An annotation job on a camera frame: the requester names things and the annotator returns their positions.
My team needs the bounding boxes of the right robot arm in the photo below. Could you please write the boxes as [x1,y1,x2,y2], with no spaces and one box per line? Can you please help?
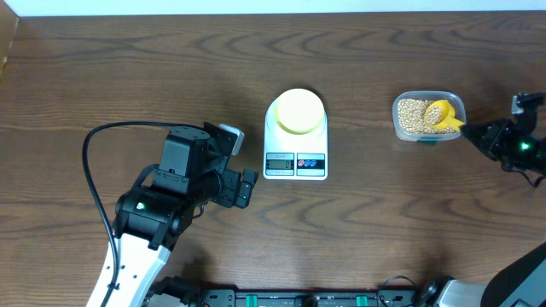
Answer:
[460,92,545,188]

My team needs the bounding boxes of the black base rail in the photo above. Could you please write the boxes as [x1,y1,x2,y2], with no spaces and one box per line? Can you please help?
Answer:
[144,275,453,307]

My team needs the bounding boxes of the yellow plastic measuring scoop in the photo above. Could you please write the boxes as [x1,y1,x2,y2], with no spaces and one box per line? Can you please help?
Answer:
[423,100,465,132]

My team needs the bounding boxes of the left black cable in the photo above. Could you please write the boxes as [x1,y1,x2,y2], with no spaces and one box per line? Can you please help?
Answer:
[81,121,206,307]

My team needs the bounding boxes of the clear plastic container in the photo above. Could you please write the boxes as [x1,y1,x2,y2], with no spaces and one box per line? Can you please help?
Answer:
[392,90,466,142]

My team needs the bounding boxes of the soybeans in container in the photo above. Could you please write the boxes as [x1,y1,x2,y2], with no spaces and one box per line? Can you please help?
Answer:
[398,98,455,134]

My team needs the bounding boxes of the white digital kitchen scale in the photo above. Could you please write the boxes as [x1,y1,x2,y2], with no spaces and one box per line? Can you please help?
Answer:
[263,99,328,181]

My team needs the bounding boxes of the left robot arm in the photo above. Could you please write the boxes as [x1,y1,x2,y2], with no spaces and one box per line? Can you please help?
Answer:
[82,123,258,306]

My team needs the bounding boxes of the pale yellow plastic bowl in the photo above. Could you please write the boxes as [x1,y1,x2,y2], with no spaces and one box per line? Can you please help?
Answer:
[274,89,325,135]

